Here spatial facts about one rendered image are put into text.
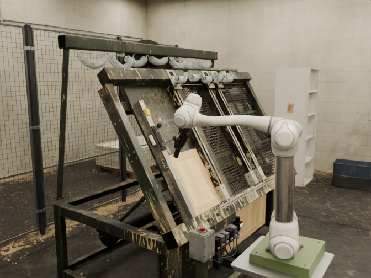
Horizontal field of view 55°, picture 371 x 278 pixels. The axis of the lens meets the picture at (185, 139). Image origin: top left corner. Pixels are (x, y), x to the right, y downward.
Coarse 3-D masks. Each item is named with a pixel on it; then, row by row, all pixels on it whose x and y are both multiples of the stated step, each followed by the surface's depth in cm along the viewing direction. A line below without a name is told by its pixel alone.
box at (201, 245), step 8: (192, 232) 219; (208, 232) 219; (192, 240) 219; (200, 240) 215; (208, 240) 216; (192, 248) 220; (200, 248) 216; (208, 248) 217; (192, 256) 221; (200, 256) 217; (208, 256) 218
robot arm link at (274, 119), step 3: (273, 117) 200; (276, 117) 200; (279, 117) 200; (273, 120) 199; (276, 120) 197; (291, 120) 196; (273, 123) 198; (294, 123) 193; (297, 123) 197; (270, 126) 198; (297, 126) 195; (300, 126) 196; (270, 129) 199; (300, 129) 195; (270, 132) 200; (300, 132) 195; (300, 135) 197
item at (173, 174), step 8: (136, 104) 266; (144, 104) 267; (144, 112) 263; (144, 120) 264; (160, 152) 259; (168, 160) 258; (168, 168) 256; (176, 176) 256; (176, 184) 254; (184, 192) 254; (184, 200) 251; (184, 208) 252; (192, 208) 252; (192, 216) 249
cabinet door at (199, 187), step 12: (180, 156) 273; (192, 156) 283; (180, 168) 267; (192, 168) 277; (204, 168) 287; (192, 180) 270; (204, 180) 281; (192, 192) 264; (204, 192) 274; (216, 192) 284; (192, 204) 258; (204, 204) 267; (216, 204) 277
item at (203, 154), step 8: (168, 72) 297; (184, 72) 292; (168, 88) 300; (176, 88) 295; (176, 96) 296; (176, 104) 298; (192, 128) 291; (192, 136) 292; (192, 144) 293; (200, 144) 290; (200, 152) 289; (208, 160) 287; (208, 168) 287; (216, 176) 285; (216, 184) 284; (224, 192) 283; (224, 200) 282
